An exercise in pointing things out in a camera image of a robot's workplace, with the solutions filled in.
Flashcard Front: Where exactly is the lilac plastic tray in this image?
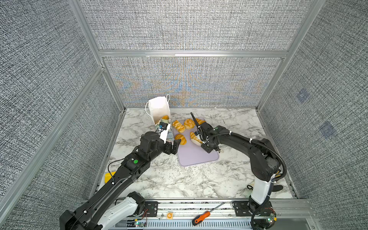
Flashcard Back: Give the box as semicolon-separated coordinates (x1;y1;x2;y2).
173;120;219;167

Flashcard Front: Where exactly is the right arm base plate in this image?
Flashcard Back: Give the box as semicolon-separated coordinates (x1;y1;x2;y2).
232;200;275;217

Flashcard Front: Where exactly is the yellow black work glove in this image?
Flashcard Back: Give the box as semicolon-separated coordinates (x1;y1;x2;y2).
273;170;284;192

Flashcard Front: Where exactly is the floral paper gift bag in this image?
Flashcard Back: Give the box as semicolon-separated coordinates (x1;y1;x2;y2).
145;94;174;142

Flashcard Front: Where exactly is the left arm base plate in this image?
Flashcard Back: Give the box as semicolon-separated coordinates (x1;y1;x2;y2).
144;201;159;217

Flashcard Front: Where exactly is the yellow plastic scoop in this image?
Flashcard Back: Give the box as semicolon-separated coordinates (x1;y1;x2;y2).
104;172;116;184

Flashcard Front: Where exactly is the orange handled screwdriver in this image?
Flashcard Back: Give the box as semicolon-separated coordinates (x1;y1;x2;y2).
192;202;225;226

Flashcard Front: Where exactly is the round scored bun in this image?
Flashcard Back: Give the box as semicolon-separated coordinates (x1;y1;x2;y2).
184;118;195;130

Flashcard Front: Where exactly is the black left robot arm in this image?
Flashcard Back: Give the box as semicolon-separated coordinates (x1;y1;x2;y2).
59;131;181;230

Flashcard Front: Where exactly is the long scored bread loaf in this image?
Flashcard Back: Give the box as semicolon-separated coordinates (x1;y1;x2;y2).
190;132;203;146

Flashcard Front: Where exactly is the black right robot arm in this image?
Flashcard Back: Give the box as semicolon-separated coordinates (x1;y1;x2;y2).
191;114;287;215

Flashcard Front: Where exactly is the small striped croissant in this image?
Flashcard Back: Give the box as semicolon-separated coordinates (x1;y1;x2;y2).
174;134;187;145

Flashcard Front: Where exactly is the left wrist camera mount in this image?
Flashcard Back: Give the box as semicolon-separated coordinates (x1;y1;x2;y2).
155;121;171;143

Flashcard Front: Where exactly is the twisted braid bread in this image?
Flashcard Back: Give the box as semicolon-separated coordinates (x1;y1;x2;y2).
172;120;186;133

